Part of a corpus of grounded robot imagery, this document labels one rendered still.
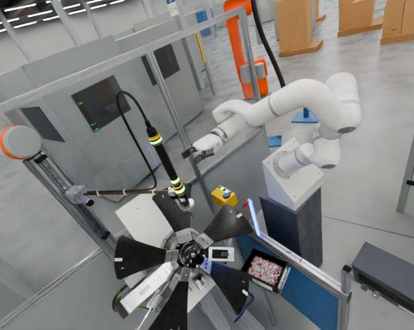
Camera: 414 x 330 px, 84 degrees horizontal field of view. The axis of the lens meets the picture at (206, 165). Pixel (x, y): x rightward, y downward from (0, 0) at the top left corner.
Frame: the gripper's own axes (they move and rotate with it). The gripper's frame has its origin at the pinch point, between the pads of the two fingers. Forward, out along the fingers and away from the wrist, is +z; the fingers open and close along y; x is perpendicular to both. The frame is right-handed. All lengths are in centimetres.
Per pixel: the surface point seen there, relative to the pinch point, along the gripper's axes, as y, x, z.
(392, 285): -69, -43, -18
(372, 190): -8, -169, -182
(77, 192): 46, -7, 45
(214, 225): 3.4, -46.5, 1.4
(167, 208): 17.6, -28.4, 15.7
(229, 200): 22, -60, -24
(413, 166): -40, -111, -166
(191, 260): -5.6, -43.4, 22.5
